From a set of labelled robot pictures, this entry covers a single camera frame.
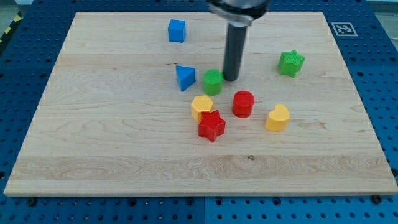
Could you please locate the green cylinder block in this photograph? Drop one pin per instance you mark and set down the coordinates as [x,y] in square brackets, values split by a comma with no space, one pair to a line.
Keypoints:
[212,82]

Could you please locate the red star block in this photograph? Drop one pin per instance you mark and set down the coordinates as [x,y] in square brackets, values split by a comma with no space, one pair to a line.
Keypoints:
[211,125]

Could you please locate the green star block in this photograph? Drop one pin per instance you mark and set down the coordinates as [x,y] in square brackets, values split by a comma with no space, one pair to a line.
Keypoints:
[290,63]

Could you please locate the yellow hexagon block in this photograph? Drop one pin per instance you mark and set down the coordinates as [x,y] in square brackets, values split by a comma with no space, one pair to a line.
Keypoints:
[202,103]

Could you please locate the blue triangle block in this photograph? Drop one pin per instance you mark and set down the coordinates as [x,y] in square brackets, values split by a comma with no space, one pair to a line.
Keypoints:
[186,76]

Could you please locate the red cylinder block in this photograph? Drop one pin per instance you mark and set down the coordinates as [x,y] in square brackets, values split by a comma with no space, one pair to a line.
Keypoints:
[243,103]

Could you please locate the wooden board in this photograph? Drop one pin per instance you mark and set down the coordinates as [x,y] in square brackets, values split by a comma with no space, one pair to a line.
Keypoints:
[112,121]

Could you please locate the yellow heart block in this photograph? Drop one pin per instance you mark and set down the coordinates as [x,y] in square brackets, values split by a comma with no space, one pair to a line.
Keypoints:
[278,118]

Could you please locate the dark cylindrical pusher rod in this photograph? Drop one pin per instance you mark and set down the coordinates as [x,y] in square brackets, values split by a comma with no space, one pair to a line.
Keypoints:
[235,39]

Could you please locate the blue cube block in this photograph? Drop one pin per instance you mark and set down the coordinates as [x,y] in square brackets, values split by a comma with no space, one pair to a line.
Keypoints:
[176,31]

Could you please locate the white fiducial marker tag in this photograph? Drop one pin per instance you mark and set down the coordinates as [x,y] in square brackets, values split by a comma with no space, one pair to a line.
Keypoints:
[344,29]

